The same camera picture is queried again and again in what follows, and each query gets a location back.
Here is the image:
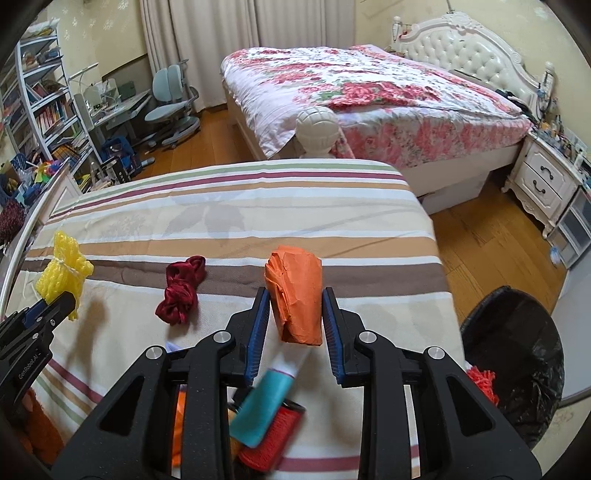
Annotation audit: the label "white wardrobe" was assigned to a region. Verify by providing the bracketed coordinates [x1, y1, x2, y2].
[549, 258, 591, 407]

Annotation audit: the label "bin with black liner bag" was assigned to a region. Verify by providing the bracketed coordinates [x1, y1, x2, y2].
[459, 285, 566, 452]

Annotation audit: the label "dark clothing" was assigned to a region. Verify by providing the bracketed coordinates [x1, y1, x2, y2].
[501, 90, 537, 121]

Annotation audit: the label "dark red fuzzy duster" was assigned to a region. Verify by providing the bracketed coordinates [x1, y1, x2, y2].
[0, 200, 26, 243]

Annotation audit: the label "shiny red bottle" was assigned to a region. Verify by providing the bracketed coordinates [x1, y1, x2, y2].
[238, 401, 306, 472]

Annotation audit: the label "pile of colourful toys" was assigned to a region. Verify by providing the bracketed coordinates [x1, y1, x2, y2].
[0, 154, 63, 208]

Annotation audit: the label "white and teal tube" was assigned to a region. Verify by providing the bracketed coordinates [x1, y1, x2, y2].
[229, 348, 308, 448]

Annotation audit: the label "grey study desk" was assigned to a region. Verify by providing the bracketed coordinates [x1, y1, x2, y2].
[74, 78, 153, 155]

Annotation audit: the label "clutter of small bottles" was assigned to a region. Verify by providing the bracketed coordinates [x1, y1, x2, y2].
[531, 108, 591, 160]

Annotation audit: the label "orange plastic bag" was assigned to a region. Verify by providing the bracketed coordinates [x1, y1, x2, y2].
[263, 246, 324, 346]

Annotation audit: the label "striped bed sheet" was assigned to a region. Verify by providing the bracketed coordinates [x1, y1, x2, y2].
[0, 158, 465, 480]

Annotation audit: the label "white round bedpost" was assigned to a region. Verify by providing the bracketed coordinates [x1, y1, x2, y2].
[295, 108, 340, 160]

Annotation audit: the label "floral quilt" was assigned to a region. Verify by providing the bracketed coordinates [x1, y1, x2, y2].
[221, 45, 532, 167]

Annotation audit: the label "white nightstand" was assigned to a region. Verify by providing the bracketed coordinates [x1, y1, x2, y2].
[502, 133, 587, 239]

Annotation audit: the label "grey-blue desk chair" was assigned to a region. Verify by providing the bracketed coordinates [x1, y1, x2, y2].
[145, 58, 201, 149]

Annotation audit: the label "yellow foam net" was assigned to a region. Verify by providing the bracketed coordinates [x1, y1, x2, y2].
[36, 231, 94, 322]

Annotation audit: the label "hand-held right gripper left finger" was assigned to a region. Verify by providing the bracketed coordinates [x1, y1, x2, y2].
[51, 287, 271, 480]

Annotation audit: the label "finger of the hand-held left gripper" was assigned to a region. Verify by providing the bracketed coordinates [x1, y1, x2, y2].
[21, 300, 49, 325]
[0, 292, 78, 352]

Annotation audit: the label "white bookshelf with books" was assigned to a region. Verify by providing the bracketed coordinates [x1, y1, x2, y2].
[0, 23, 95, 185]

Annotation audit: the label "clear plastic drawer unit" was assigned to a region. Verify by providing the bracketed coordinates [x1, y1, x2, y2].
[549, 185, 591, 269]

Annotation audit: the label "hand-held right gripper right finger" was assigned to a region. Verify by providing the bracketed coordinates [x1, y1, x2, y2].
[322, 287, 542, 480]

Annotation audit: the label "white bed frame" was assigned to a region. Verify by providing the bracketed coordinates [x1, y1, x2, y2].
[224, 83, 528, 191]

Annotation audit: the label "silver bed side rail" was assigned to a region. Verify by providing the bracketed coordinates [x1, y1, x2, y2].
[0, 168, 75, 319]

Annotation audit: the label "beige curtains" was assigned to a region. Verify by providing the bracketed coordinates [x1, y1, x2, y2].
[139, 0, 356, 114]

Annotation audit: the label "dark red cloth bow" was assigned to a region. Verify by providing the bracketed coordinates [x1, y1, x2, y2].
[154, 255, 207, 325]

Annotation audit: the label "white tufted headboard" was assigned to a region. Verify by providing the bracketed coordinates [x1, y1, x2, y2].
[390, 13, 555, 109]

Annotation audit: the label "black box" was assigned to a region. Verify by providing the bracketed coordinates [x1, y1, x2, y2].
[98, 157, 134, 188]

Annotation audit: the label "blue plastic stool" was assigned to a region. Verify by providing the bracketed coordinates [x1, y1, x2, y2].
[102, 137, 139, 185]

